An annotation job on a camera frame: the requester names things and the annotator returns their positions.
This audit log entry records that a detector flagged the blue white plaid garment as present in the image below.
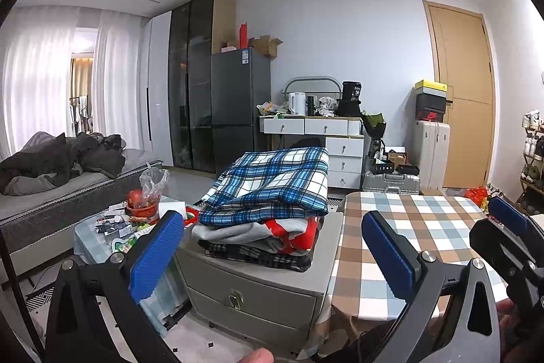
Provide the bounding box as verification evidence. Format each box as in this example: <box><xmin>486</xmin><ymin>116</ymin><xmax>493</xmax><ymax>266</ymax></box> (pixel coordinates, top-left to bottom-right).
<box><xmin>199</xmin><ymin>147</ymin><xmax>329</xmax><ymax>228</ymax></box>

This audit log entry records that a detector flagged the dark clothes pile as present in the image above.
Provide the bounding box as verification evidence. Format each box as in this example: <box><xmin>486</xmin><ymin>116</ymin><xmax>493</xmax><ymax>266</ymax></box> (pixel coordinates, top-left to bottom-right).
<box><xmin>1</xmin><ymin>132</ymin><xmax>125</xmax><ymax>196</ymax></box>

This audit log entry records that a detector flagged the person's right hand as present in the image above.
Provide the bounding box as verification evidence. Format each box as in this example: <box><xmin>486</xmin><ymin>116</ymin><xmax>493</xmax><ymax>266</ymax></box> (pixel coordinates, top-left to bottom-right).
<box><xmin>496</xmin><ymin>298</ymin><xmax>543</xmax><ymax>363</ymax></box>

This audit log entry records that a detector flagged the wooden shoe rack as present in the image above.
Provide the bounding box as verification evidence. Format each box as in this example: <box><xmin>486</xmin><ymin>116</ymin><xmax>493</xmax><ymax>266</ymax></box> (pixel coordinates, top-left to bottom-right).
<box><xmin>515</xmin><ymin>110</ymin><xmax>544</xmax><ymax>216</ymax></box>

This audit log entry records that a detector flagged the red plastic bag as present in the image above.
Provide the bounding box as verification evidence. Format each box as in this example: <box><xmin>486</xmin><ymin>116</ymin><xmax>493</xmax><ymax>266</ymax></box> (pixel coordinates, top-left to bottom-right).
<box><xmin>464</xmin><ymin>187</ymin><xmax>489</xmax><ymax>207</ymax></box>

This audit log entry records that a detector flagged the cluttered small side table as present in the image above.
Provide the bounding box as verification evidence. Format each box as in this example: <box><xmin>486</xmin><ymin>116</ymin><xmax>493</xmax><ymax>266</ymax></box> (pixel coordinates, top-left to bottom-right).
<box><xmin>74</xmin><ymin>210</ymin><xmax>191</xmax><ymax>336</ymax></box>

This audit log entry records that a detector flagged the red bowl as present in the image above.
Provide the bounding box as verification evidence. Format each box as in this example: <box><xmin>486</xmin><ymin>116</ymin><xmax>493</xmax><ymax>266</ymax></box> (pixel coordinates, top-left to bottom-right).
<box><xmin>126</xmin><ymin>189</ymin><xmax>160</xmax><ymax>219</ymax></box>

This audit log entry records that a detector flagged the brown blue checkered bed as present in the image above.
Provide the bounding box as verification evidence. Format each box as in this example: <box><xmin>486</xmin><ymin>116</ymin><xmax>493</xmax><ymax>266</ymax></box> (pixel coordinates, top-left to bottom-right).
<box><xmin>298</xmin><ymin>192</ymin><xmax>485</xmax><ymax>359</ymax></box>

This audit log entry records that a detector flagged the grey sofa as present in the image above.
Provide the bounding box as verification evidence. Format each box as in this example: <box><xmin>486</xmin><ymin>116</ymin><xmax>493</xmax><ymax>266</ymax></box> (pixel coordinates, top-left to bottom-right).
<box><xmin>1</xmin><ymin>148</ymin><xmax>162</xmax><ymax>276</ymax></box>

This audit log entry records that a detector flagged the clear plastic bag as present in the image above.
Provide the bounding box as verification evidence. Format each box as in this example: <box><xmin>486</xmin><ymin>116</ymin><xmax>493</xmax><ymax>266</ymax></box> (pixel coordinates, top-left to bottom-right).
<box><xmin>139</xmin><ymin>165</ymin><xmax>170</xmax><ymax>207</ymax></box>

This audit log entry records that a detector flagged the white upright suitcase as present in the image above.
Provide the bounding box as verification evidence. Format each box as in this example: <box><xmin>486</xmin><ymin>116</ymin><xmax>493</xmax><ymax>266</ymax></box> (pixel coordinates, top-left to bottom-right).
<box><xmin>411</xmin><ymin>121</ymin><xmax>450</xmax><ymax>190</ymax></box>

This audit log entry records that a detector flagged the silver aluminium suitcase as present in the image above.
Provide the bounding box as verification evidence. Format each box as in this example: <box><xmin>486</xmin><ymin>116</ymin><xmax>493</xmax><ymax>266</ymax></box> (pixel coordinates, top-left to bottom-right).
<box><xmin>361</xmin><ymin>172</ymin><xmax>421</xmax><ymax>195</ymax></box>

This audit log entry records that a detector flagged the grey folded garment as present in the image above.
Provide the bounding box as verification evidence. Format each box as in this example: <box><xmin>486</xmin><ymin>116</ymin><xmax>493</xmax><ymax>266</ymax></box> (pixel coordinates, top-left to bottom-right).
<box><xmin>192</xmin><ymin>222</ymin><xmax>282</xmax><ymax>247</ymax></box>

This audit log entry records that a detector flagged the grey bedside cabinet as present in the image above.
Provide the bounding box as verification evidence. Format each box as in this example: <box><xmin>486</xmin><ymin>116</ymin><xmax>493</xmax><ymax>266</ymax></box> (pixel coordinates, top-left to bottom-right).
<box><xmin>176</xmin><ymin>213</ymin><xmax>344</xmax><ymax>355</ymax></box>

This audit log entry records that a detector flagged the yellow black box stack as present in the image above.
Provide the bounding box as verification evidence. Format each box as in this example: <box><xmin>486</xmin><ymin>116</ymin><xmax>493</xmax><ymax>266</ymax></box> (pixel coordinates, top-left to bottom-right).
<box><xmin>414</xmin><ymin>80</ymin><xmax>447</xmax><ymax>122</ymax></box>

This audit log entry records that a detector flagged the wooden door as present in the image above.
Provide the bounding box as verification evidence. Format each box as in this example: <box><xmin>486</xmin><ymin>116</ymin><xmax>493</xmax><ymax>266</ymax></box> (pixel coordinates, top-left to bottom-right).
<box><xmin>423</xmin><ymin>1</ymin><xmax>495</xmax><ymax>188</ymax></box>

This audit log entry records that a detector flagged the black plaid folded garment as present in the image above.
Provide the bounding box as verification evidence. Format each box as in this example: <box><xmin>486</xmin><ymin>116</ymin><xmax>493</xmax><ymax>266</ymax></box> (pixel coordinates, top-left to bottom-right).
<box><xmin>197</xmin><ymin>240</ymin><xmax>312</xmax><ymax>273</ymax></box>

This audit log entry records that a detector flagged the red white folded garment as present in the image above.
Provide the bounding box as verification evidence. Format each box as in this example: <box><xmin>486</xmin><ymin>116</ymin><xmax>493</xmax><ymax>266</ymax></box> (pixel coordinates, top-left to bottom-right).
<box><xmin>265</xmin><ymin>216</ymin><xmax>321</xmax><ymax>255</ymax></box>

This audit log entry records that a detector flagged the white drawer desk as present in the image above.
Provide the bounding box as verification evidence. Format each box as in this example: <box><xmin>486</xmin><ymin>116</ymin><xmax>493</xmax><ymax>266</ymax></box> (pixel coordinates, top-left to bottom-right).
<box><xmin>260</xmin><ymin>115</ymin><xmax>364</xmax><ymax>191</ymax></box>

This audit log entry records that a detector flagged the black coffee machine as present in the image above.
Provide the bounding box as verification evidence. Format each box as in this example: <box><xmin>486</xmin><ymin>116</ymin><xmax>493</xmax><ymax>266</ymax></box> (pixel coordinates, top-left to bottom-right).
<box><xmin>337</xmin><ymin>81</ymin><xmax>361</xmax><ymax>118</ymax></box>

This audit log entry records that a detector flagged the dark grey refrigerator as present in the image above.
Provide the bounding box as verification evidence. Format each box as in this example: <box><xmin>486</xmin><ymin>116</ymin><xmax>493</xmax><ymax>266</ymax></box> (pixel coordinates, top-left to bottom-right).
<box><xmin>211</xmin><ymin>48</ymin><xmax>271</xmax><ymax>175</ymax></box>

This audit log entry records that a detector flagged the white sheer curtain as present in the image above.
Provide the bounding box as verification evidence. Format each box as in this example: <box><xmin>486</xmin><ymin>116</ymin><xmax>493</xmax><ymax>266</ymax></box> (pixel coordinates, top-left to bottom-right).
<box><xmin>1</xmin><ymin>5</ymin><xmax>147</xmax><ymax>158</ymax></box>

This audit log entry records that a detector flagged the white electric kettle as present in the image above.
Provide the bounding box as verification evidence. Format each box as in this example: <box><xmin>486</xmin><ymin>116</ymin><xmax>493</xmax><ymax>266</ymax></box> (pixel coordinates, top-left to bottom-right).
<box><xmin>288</xmin><ymin>91</ymin><xmax>306</xmax><ymax>116</ymax></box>

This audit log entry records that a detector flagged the black glass wardrobe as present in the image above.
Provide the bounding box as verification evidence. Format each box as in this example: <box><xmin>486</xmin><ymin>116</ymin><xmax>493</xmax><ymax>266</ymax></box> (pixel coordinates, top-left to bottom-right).
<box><xmin>168</xmin><ymin>0</ymin><xmax>236</xmax><ymax>173</ymax></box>

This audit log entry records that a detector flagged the cardboard box on refrigerator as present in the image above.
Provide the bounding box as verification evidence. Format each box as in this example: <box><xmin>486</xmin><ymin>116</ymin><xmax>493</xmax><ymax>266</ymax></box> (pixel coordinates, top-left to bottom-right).
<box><xmin>249</xmin><ymin>35</ymin><xmax>283</xmax><ymax>60</ymax></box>

